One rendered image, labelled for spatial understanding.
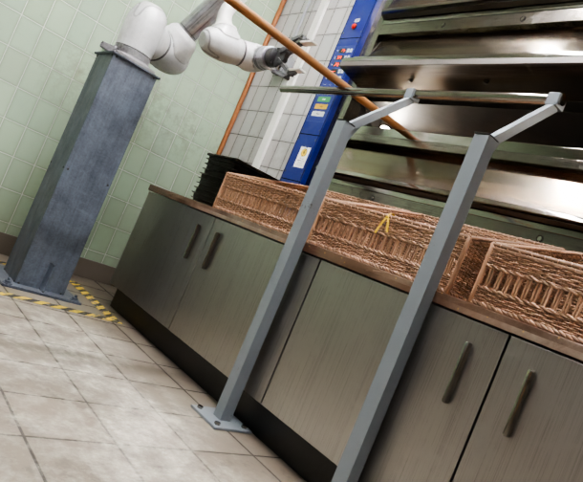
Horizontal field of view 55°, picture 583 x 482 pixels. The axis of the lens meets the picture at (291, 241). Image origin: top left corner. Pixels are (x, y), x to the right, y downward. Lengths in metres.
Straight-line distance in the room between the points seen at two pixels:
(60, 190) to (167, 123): 0.95
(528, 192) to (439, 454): 0.99
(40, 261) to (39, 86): 0.90
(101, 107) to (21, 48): 0.64
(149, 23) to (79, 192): 0.75
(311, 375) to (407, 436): 0.34
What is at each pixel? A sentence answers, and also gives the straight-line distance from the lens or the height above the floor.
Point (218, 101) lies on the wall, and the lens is 3.29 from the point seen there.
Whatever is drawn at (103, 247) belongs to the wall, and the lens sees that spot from 3.12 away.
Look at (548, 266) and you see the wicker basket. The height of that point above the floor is 0.71.
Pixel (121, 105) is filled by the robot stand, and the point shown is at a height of 0.82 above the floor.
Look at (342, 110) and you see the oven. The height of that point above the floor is 1.24.
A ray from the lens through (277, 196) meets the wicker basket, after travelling 1.93.
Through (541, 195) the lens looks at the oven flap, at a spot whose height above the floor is 1.01.
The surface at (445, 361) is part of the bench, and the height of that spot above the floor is 0.44.
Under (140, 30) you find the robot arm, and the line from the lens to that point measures 2.50.
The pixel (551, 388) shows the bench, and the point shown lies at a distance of 1.20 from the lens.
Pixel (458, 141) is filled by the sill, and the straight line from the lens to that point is 2.19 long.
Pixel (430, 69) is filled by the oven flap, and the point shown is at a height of 1.38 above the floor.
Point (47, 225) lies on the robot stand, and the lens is 2.40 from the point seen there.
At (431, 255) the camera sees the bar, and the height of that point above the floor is 0.65.
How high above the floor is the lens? 0.52
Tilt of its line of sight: 2 degrees up
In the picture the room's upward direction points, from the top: 23 degrees clockwise
